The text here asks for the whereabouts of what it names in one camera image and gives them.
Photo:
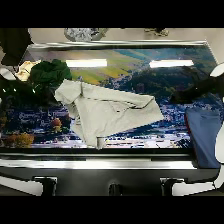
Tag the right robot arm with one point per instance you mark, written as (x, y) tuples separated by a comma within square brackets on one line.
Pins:
[(201, 88)]

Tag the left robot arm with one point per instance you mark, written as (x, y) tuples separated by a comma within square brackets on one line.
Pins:
[(14, 87)]

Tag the light grey shirt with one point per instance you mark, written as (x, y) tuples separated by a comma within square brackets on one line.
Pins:
[(110, 115)]

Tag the dark green garment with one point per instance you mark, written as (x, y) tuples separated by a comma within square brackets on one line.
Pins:
[(50, 73)]

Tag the grey patterned garment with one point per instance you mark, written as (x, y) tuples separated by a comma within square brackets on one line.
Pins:
[(83, 34)]

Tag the blue garment with red trim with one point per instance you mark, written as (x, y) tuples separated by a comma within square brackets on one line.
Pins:
[(204, 133)]

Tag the cream garment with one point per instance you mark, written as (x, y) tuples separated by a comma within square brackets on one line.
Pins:
[(25, 69)]

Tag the silver frame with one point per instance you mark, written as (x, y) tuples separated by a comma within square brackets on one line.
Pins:
[(100, 164)]

